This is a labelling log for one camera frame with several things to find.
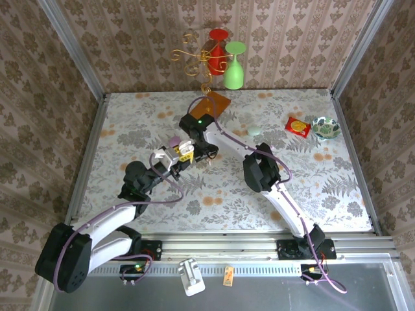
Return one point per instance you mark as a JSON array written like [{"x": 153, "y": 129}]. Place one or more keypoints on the white plastic bracket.
[{"x": 193, "y": 282}]

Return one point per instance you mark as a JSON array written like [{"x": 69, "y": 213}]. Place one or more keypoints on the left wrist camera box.
[{"x": 168, "y": 158}]

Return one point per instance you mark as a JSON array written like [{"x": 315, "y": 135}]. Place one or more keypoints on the red snack packet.
[{"x": 297, "y": 127}]

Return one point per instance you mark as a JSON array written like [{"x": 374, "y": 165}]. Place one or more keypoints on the leaf pattern ceramic bowl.
[{"x": 325, "y": 128}]

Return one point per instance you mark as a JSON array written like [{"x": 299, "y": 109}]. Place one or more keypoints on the aluminium frame post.
[
  {"x": 361, "y": 48},
  {"x": 73, "y": 48}
]

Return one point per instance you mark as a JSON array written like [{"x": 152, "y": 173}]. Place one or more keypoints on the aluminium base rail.
[{"x": 220, "y": 249}]

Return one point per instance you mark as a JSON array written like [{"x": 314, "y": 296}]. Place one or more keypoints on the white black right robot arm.
[{"x": 285, "y": 207}]

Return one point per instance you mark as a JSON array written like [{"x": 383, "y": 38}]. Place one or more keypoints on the aluminium table edge rail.
[
  {"x": 356, "y": 162},
  {"x": 87, "y": 155}
]

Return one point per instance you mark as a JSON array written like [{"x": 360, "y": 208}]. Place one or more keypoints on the green plastic goblet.
[{"x": 233, "y": 77}]

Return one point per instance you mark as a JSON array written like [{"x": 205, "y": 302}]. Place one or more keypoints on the black controller board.
[
  {"x": 311, "y": 270},
  {"x": 134, "y": 269}
]

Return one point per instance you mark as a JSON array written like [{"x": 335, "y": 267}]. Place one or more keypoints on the white earbuds case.
[{"x": 186, "y": 142}]

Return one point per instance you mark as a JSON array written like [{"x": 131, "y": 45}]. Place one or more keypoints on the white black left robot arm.
[{"x": 110, "y": 220}]

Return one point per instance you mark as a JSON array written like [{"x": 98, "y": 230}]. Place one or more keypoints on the red plastic goblet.
[{"x": 218, "y": 34}]

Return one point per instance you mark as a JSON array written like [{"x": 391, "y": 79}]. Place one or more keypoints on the mint green earbuds case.
[{"x": 253, "y": 131}]

